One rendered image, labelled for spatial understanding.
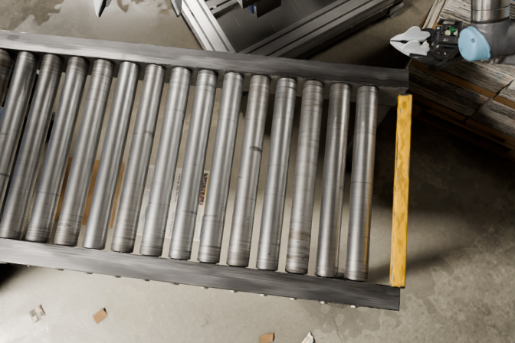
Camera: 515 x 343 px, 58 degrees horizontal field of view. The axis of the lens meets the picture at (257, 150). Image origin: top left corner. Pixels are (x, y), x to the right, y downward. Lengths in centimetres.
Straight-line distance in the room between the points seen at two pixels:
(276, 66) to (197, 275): 51
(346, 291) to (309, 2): 122
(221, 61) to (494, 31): 61
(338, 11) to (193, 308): 125
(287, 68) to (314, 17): 77
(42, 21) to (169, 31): 57
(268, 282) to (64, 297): 111
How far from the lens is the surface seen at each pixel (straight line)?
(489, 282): 201
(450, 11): 140
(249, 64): 114
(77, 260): 111
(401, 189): 107
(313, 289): 104
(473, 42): 112
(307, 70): 114
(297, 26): 185
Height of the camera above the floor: 183
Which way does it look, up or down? 75 degrees down
